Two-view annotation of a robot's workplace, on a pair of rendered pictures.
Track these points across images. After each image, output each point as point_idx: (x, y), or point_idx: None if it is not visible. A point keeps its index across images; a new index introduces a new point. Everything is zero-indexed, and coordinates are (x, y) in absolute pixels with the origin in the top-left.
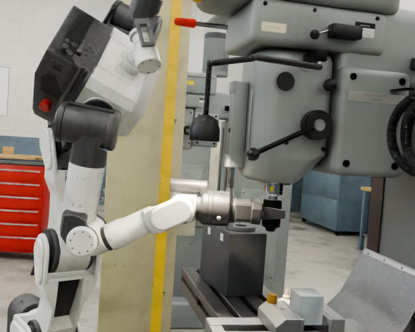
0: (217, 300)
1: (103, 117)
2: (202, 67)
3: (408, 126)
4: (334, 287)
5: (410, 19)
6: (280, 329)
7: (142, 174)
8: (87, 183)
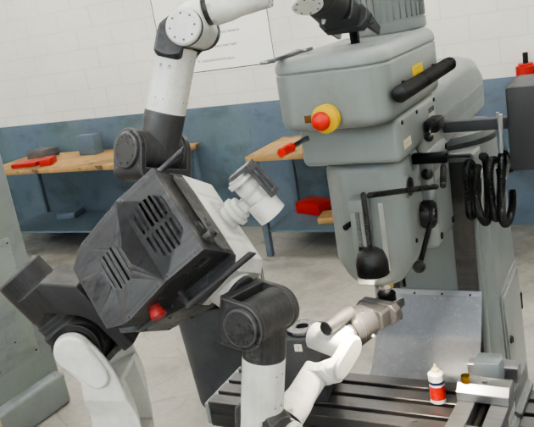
0: (330, 409)
1: (283, 297)
2: None
3: (504, 194)
4: None
5: (436, 88)
6: (509, 397)
7: None
8: (284, 376)
